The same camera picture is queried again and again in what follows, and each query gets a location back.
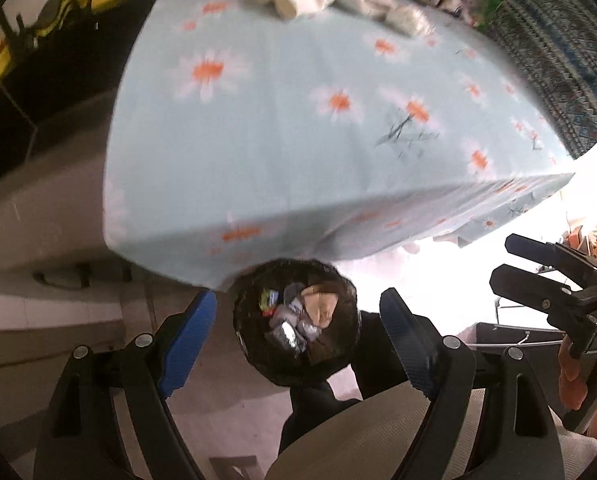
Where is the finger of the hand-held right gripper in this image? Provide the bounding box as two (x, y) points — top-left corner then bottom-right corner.
(505, 232), (597, 287)
(489, 263), (575, 314)

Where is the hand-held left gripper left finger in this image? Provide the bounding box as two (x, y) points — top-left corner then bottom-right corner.
(31, 287), (218, 480)

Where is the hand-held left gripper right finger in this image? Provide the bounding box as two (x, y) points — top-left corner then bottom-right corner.
(379, 287), (567, 480)

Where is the bin with black bag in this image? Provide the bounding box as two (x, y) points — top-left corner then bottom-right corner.
(232, 257), (362, 388)

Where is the aluminium foil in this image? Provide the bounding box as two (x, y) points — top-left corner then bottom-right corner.
(269, 321), (309, 353)

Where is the brown paper bag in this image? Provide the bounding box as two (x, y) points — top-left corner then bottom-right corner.
(301, 285), (342, 328)

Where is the small white tissue ball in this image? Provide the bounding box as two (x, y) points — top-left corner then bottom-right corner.
(385, 4), (434, 38)

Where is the person's right hand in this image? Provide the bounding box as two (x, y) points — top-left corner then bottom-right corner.
(557, 337), (597, 441)

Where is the black flat case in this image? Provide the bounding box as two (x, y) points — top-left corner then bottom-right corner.
(476, 321), (572, 348)

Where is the blue patterned curtain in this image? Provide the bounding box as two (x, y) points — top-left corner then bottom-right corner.
(483, 0), (597, 161)

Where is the blue daisy print tablecloth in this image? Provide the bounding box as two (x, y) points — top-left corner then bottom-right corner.
(101, 0), (577, 293)

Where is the black kitchen sink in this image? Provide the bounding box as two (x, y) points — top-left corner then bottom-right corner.
(0, 10), (152, 186)

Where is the yellow and black cloth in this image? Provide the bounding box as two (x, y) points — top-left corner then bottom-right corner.
(32, 0), (95, 43)

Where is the black cabinet handle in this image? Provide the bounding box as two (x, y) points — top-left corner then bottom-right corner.
(32, 262), (134, 290)

